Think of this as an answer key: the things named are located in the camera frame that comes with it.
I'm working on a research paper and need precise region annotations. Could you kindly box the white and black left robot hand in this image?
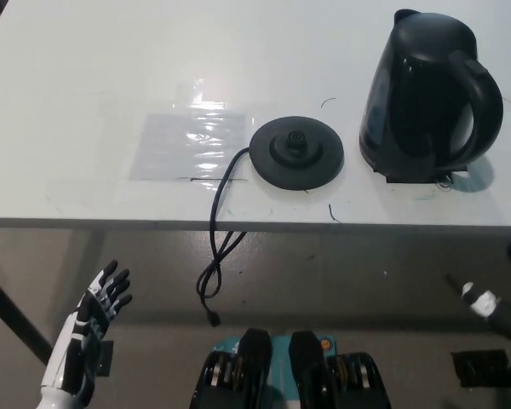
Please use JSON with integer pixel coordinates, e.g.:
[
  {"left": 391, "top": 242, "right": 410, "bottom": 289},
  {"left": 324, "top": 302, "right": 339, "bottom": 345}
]
[{"left": 40, "top": 259, "right": 134, "bottom": 406}]

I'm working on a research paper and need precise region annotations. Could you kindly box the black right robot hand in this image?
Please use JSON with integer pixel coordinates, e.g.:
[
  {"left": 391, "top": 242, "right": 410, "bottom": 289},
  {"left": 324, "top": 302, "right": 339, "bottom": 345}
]
[{"left": 445, "top": 274, "right": 511, "bottom": 342}]

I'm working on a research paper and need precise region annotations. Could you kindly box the black electric kettle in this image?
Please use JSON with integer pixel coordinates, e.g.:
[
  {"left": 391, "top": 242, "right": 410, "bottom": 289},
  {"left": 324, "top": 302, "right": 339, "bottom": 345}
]
[{"left": 358, "top": 8, "right": 504, "bottom": 176}]

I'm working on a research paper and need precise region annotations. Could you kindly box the black round kettle base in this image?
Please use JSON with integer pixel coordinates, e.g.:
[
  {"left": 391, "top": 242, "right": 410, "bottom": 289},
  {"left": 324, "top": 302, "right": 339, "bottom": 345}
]
[{"left": 249, "top": 115, "right": 347, "bottom": 192}]

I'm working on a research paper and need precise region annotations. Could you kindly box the small black floor tape patch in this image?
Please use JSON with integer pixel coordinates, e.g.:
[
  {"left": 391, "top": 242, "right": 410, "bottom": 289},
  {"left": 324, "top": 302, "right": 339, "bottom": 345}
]
[{"left": 94, "top": 339, "right": 114, "bottom": 378}]

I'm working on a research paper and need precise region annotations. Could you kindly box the wide black floor tape patch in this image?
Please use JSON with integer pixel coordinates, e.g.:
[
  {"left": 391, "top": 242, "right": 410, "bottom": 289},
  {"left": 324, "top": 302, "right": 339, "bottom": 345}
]
[{"left": 451, "top": 349, "right": 510, "bottom": 389}]

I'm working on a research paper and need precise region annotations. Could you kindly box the black diagonal table leg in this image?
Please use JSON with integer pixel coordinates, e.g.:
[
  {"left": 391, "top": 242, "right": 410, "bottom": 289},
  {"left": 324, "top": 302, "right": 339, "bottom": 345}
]
[{"left": 0, "top": 266, "right": 55, "bottom": 367}]

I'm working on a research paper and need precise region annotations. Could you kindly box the clear plastic sheet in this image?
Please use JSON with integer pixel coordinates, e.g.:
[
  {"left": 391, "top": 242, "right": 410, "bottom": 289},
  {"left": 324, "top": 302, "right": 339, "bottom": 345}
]
[{"left": 129, "top": 109, "right": 247, "bottom": 182}]

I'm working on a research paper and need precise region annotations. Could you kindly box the black power cable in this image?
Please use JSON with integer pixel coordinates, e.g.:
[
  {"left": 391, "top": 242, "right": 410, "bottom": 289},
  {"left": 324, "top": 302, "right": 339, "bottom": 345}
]
[{"left": 197, "top": 146, "right": 252, "bottom": 328}]

